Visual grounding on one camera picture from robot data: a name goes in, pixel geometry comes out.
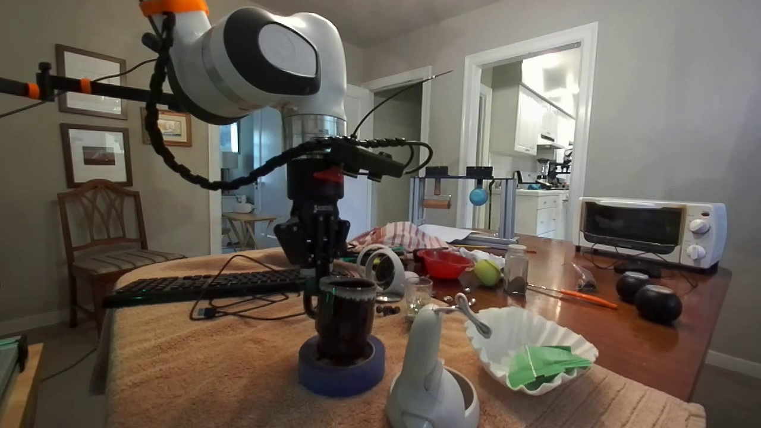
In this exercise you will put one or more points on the red striped towel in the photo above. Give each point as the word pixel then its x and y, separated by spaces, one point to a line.
pixel 396 237

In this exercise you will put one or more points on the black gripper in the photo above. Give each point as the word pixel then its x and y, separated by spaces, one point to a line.
pixel 317 198

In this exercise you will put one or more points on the small metal spoon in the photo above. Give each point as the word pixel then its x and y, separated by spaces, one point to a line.
pixel 474 315

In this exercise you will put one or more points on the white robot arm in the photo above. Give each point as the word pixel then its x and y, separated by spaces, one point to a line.
pixel 253 56

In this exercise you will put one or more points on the white toaster oven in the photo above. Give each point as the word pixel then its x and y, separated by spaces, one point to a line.
pixel 651 229

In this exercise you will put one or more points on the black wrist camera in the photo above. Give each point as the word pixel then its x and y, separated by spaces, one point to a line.
pixel 372 160

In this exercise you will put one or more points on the small framed picture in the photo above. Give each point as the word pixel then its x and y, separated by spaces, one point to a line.
pixel 179 131

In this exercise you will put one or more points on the blue masking tape roll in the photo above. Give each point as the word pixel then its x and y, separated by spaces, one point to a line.
pixel 335 382

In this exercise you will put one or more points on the black grey marker pen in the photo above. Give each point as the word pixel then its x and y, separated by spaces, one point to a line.
pixel 587 276

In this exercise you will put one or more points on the white kitchen cabinet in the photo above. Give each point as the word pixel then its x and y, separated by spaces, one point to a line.
pixel 544 214

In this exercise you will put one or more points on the small glass jar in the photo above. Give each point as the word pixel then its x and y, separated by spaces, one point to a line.
pixel 419 301

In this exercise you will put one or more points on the wooden board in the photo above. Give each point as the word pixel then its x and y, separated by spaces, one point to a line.
pixel 26 395

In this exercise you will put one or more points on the white paper sheet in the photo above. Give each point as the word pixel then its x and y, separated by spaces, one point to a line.
pixel 448 231

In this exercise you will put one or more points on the black boom with orange clips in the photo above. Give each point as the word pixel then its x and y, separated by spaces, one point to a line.
pixel 79 86

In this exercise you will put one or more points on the black keyboard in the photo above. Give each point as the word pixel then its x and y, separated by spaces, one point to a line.
pixel 198 286

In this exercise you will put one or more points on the black camera on frame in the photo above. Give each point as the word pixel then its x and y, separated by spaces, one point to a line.
pixel 479 171

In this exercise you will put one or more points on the framed picture with dark print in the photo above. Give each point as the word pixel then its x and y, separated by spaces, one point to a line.
pixel 97 156

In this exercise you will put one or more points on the red bowl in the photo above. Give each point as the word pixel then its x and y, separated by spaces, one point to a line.
pixel 443 265

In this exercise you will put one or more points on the wooden chair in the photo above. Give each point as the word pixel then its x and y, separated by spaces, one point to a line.
pixel 103 229

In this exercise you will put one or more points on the green packet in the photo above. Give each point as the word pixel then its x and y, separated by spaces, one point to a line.
pixel 548 367

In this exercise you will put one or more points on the small clear bottle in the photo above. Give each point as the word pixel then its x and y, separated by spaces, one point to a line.
pixel 518 271

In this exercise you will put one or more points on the large framed picture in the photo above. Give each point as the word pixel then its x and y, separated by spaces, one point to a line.
pixel 89 67

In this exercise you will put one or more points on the green tennis ball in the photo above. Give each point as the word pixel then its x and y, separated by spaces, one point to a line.
pixel 489 273

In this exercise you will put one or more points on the small wooden side table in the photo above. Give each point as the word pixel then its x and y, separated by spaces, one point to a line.
pixel 251 221

